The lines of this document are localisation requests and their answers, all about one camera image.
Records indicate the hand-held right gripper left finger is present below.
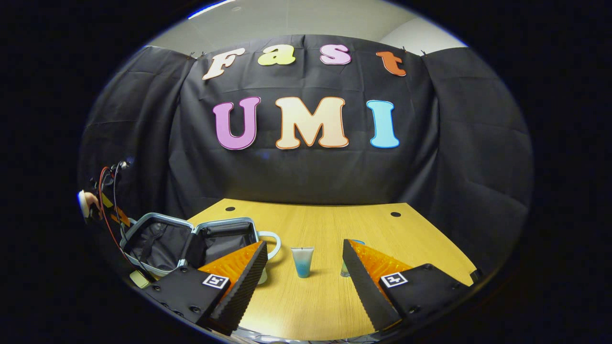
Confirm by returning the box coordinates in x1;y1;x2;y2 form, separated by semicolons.
142;240;268;336

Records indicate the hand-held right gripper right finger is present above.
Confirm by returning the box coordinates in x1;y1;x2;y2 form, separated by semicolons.
342;239;474;333

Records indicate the clear bottle with teal liquid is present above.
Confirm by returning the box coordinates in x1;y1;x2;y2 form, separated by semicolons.
340;240;365;278

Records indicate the white suitcase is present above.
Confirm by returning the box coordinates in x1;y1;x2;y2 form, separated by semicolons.
120;213;282;286

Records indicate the blue and white tube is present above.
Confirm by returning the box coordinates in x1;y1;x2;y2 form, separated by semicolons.
291;247;315;279

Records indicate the black backdrop cloth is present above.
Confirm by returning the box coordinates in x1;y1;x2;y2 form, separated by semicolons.
79;33;534;287

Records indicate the black cable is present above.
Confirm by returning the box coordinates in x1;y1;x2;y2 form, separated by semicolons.
111;161;158;282

